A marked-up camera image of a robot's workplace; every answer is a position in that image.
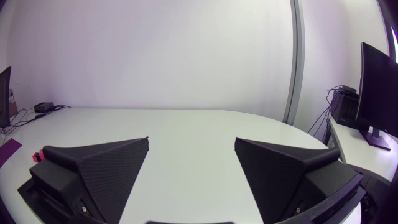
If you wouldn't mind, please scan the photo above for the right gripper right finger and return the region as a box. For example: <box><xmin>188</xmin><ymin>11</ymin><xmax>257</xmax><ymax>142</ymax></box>
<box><xmin>234</xmin><ymin>137</ymin><xmax>364</xmax><ymax>224</ymax></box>

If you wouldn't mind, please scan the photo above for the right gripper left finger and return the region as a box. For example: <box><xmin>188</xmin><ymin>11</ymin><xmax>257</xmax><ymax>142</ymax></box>
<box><xmin>29</xmin><ymin>136</ymin><xmax>150</xmax><ymax>224</ymax></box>

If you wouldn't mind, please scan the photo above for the red toy brick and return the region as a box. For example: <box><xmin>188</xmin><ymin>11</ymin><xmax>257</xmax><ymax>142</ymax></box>
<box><xmin>32</xmin><ymin>149</ymin><xmax>45</xmax><ymax>163</ymax></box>

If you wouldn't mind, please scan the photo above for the white side desk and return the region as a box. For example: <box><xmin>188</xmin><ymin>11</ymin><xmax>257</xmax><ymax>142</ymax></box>
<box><xmin>328</xmin><ymin>117</ymin><xmax>398</xmax><ymax>187</ymax></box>

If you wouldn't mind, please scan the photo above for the black power brick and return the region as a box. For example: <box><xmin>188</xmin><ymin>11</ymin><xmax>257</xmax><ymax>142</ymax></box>
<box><xmin>34</xmin><ymin>101</ymin><xmax>55</xmax><ymax>113</ymax></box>

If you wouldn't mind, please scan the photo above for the black computer box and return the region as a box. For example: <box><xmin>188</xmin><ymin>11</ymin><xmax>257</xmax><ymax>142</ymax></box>
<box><xmin>330</xmin><ymin>85</ymin><xmax>370</xmax><ymax>132</ymax></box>

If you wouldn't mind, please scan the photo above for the dark mat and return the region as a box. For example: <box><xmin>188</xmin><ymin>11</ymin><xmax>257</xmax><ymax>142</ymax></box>
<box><xmin>0</xmin><ymin>138</ymin><xmax>23</xmax><ymax>169</ymax></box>

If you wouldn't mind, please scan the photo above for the dark monitor on stand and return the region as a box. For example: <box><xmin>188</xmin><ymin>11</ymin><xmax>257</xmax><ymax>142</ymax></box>
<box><xmin>355</xmin><ymin>42</ymin><xmax>398</xmax><ymax>151</ymax></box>

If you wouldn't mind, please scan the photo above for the dark screen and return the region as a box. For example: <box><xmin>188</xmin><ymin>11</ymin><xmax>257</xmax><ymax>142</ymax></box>
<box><xmin>0</xmin><ymin>65</ymin><xmax>12</xmax><ymax>129</ymax></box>

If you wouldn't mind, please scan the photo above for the black power cable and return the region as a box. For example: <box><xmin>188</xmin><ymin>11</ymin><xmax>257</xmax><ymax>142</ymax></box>
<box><xmin>1</xmin><ymin>105</ymin><xmax>72</xmax><ymax>136</ymax></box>

